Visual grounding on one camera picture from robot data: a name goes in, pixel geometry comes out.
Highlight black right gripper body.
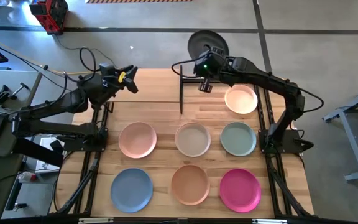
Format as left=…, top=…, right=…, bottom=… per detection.
left=195, top=51, right=229, bottom=80

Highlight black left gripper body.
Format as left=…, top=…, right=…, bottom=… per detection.
left=101, top=72, right=127, bottom=96

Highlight light peach plate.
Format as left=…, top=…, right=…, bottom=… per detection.
left=224, top=84, right=259, bottom=115

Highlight pink plate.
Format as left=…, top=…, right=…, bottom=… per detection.
left=118, top=121, right=158, bottom=159

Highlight beige plate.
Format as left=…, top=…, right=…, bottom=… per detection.
left=174, top=121, right=212, bottom=158

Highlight blue plate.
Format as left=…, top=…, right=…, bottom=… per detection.
left=110, top=167, right=154, bottom=213

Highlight magenta plate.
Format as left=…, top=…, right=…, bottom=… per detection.
left=219, top=168, right=262, bottom=213

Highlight black round disc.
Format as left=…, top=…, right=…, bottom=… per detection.
left=187, top=30, right=230, bottom=60

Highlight sage green plate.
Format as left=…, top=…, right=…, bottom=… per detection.
left=219, top=121, right=257, bottom=157

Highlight red and black tool case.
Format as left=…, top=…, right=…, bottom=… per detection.
left=29, top=0, right=70, bottom=35

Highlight orange plate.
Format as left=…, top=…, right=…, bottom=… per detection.
left=170, top=164, right=211, bottom=207

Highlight grey desk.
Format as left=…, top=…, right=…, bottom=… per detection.
left=0, top=68, right=43, bottom=158

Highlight white bottle with red cap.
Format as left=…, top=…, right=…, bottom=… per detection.
left=17, top=170, right=39, bottom=184

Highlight black crossbar rail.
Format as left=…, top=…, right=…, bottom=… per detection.
left=181, top=77, right=205, bottom=84

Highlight wooden shelf with black frame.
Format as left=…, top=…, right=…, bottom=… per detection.
left=109, top=64, right=185, bottom=114

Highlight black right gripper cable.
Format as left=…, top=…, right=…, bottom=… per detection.
left=170, top=58, right=200, bottom=79

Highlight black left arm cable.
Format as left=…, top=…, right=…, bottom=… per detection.
left=78, top=46, right=98, bottom=74

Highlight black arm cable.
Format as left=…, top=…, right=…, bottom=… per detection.
left=286, top=82, right=325, bottom=113
left=78, top=46, right=98, bottom=74

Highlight black floor cable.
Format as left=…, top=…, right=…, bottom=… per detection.
left=0, top=36, right=85, bottom=82

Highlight black left frame rails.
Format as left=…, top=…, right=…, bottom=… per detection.
left=54, top=101, right=115, bottom=216

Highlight black frame rails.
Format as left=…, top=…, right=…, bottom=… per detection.
left=54, top=101, right=115, bottom=216
left=253, top=84, right=316, bottom=217

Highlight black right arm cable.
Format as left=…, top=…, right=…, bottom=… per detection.
left=286, top=82, right=325, bottom=113

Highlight black right frame rails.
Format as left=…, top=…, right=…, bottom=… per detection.
left=253, top=84, right=316, bottom=217

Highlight grey metal table frame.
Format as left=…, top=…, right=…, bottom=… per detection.
left=321, top=81, right=358, bottom=183

